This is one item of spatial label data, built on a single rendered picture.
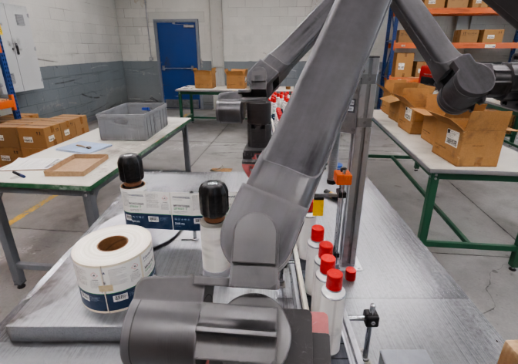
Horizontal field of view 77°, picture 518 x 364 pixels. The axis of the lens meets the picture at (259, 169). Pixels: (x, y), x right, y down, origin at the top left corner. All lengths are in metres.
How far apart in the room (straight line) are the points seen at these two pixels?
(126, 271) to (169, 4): 8.39
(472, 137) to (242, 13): 6.87
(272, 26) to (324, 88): 8.19
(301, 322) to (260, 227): 0.15
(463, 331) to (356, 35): 0.88
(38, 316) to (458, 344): 1.06
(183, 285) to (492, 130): 2.41
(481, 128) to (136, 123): 2.46
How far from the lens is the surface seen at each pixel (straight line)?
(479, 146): 2.56
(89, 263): 0.94
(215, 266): 0.98
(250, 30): 8.54
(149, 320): 0.28
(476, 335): 1.09
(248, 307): 0.27
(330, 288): 0.73
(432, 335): 1.04
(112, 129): 2.94
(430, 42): 0.90
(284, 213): 0.26
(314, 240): 0.88
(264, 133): 0.77
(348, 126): 0.99
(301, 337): 0.37
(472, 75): 0.85
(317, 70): 0.33
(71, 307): 1.06
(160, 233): 1.26
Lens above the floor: 1.52
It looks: 20 degrees down
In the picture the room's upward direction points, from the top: straight up
